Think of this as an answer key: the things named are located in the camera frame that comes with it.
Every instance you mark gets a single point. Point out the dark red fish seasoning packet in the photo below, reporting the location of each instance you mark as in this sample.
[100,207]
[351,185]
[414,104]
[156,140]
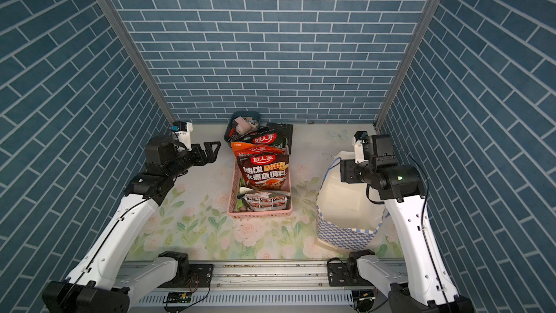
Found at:
[265,171]

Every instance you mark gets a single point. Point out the teal storage bin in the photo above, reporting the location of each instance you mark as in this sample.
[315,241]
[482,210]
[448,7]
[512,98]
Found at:
[229,135]

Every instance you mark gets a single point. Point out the pink tape dispenser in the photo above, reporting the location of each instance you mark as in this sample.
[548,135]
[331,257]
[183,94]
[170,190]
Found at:
[244,125]

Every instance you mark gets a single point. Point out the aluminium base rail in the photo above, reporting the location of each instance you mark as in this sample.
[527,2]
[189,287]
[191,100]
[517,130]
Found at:
[259,275]

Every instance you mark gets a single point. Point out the small red white packet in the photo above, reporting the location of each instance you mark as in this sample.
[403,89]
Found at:
[267,201]

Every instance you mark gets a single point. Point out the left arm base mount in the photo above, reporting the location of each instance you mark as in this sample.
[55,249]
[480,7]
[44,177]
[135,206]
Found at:
[195,274]

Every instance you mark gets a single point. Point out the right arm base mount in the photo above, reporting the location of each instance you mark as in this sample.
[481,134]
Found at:
[344,275]

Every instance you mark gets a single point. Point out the green circuit board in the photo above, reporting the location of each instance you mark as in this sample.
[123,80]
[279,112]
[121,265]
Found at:
[178,298]

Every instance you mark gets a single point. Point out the orange seasoning packet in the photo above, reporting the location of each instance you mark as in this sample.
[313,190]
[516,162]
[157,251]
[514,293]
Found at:
[241,149]

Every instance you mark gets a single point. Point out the pink plastic basket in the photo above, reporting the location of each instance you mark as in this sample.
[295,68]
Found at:
[238,182]

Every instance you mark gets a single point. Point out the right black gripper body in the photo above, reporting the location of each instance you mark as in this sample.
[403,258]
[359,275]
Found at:
[352,171]

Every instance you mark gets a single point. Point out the green small sachet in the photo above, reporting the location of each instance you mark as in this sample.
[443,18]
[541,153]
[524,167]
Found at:
[242,205]

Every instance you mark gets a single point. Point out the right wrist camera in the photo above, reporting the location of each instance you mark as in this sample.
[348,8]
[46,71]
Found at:
[362,146]

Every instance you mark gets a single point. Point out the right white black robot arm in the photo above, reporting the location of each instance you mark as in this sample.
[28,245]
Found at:
[427,286]

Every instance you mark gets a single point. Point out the right circuit board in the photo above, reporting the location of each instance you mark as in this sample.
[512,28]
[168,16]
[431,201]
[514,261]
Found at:
[363,301]

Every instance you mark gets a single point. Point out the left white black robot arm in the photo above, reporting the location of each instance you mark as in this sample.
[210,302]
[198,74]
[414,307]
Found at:
[92,285]

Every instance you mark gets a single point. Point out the blue checkered paper bag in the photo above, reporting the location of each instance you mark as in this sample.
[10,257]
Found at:
[348,215]

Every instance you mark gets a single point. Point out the black green seasoning packet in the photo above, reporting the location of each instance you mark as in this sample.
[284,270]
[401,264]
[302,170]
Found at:
[262,136]

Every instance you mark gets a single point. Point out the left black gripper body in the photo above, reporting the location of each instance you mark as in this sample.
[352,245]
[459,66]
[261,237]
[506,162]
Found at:
[187,159]

